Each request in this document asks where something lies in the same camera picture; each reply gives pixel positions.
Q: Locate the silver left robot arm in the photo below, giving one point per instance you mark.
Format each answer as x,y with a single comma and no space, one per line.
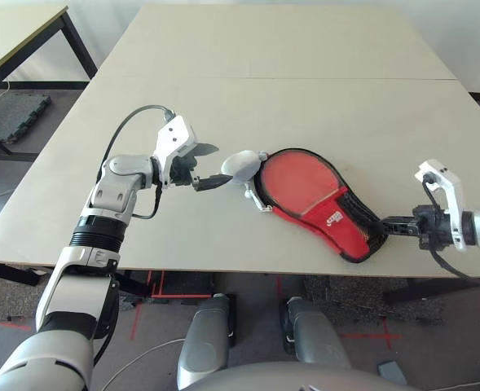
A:
109,191

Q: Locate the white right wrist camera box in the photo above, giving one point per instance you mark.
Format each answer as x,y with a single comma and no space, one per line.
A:
447,183

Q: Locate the black-framed side table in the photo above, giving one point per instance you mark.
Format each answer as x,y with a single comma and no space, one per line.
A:
19,34

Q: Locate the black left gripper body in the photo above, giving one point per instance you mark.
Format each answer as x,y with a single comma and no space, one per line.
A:
182,171

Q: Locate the silver robot right leg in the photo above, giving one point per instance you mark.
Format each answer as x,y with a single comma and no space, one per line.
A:
317,338

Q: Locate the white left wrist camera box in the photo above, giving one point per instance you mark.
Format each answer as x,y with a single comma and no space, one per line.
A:
174,136

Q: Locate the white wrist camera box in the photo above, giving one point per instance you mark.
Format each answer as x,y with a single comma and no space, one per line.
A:
174,136
447,183

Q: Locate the dark foam floor mat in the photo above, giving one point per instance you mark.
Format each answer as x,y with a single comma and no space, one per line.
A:
13,116

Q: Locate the red black paddle case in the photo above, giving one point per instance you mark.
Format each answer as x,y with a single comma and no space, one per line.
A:
337,232

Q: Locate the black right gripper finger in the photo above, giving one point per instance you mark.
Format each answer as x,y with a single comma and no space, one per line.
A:
400,230
400,220

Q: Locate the silver robot left leg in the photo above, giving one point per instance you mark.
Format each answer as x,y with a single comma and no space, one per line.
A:
207,338

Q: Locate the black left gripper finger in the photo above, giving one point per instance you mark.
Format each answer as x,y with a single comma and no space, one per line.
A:
211,182
206,149

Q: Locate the small grey floor box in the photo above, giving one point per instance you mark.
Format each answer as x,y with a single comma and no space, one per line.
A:
391,372

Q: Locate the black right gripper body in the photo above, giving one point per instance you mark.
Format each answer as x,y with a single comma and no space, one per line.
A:
431,226

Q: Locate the grey robot torso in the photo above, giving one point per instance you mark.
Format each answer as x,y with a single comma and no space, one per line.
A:
296,379

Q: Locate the silver robot leg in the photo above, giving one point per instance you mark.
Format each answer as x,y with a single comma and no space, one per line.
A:
207,338
317,338

